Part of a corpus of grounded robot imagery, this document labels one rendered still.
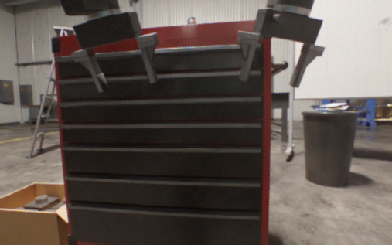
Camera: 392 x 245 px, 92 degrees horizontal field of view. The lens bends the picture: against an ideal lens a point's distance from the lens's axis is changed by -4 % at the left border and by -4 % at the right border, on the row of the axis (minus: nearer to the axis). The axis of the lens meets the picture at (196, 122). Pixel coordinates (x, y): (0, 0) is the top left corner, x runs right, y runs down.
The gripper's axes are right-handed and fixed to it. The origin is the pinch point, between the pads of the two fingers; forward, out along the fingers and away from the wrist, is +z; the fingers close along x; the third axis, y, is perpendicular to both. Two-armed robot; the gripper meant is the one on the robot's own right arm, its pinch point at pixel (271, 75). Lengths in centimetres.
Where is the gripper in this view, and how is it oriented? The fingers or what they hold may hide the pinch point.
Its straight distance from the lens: 51.5
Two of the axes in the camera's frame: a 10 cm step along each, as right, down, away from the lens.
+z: -1.5, 8.8, 4.6
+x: 9.8, 0.8, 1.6
